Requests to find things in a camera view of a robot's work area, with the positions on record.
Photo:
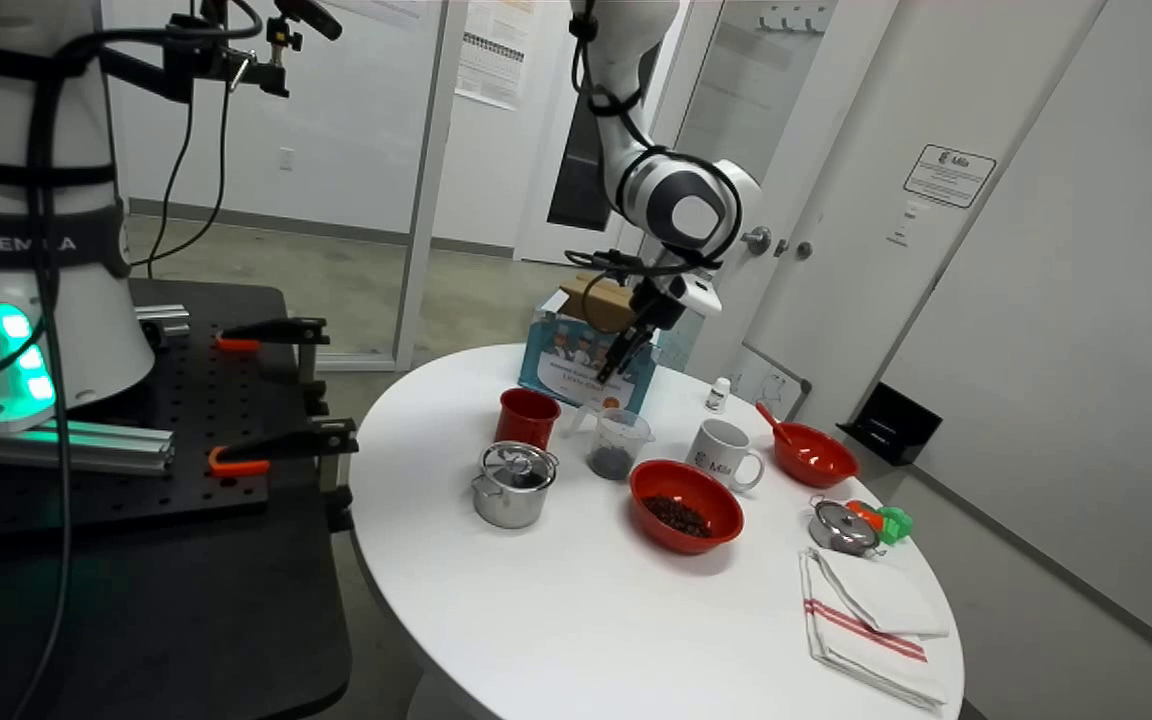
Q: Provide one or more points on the small framed whiteboard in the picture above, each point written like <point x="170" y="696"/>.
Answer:
<point x="773" y="381"/>

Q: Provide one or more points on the red cup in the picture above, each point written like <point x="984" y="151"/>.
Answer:
<point x="529" y="417"/>

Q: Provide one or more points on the orange toy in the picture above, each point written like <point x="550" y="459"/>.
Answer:
<point x="865" y="514"/>

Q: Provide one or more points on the green toy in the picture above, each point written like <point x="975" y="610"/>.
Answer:
<point x="898" y="525"/>

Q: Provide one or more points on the red bowl with coffee beans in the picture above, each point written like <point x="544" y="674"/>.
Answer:
<point x="684" y="510"/>

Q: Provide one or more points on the blue printed cardboard box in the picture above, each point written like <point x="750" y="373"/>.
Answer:
<point x="560" y="362"/>

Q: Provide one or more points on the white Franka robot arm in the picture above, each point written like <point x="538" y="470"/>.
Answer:
<point x="663" y="193"/>

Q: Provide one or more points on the white wall sign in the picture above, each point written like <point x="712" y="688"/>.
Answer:
<point x="950" y="174"/>

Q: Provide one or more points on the small steel bowl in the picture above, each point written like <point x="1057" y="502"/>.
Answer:
<point x="841" y="525"/>

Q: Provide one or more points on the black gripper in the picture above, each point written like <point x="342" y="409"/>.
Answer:
<point x="649" y="297"/>

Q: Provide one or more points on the steel pot with lid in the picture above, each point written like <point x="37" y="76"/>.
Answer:
<point x="514" y="485"/>

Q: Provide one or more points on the black camera on mount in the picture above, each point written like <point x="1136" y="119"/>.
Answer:
<point x="308" y="17"/>

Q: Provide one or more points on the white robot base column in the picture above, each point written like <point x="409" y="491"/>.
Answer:
<point x="0" y="122"/>

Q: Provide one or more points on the small red bowl with spoon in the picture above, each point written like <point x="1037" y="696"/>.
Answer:
<point x="812" y="459"/>

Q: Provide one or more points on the aluminium rail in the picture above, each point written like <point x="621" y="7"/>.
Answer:
<point x="58" y="446"/>

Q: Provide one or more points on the white mug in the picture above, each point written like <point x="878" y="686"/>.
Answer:
<point x="723" y="450"/>

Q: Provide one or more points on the white paper poster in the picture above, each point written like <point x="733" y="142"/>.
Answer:
<point x="495" y="60"/>

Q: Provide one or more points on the small white bottle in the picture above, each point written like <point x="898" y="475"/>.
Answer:
<point x="717" y="392"/>

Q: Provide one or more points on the white cloth with red stripes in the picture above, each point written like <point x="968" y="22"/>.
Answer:
<point x="878" y="620"/>

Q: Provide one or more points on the black perforated workbench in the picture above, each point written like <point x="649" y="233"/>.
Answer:
<point x="178" y="603"/>

